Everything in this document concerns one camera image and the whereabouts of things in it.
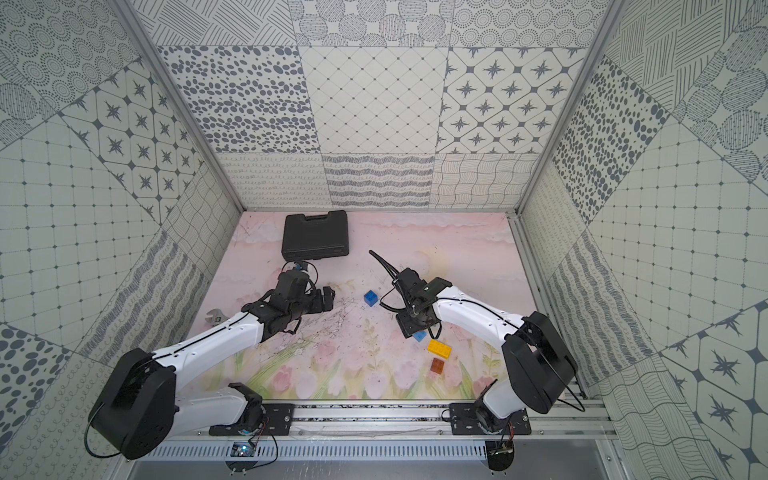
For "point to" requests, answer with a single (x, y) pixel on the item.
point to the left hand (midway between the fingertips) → (329, 295)
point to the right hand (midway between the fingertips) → (418, 326)
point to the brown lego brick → (437, 365)
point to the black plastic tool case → (317, 237)
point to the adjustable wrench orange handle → (218, 317)
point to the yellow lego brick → (439, 348)
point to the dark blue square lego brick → (371, 297)
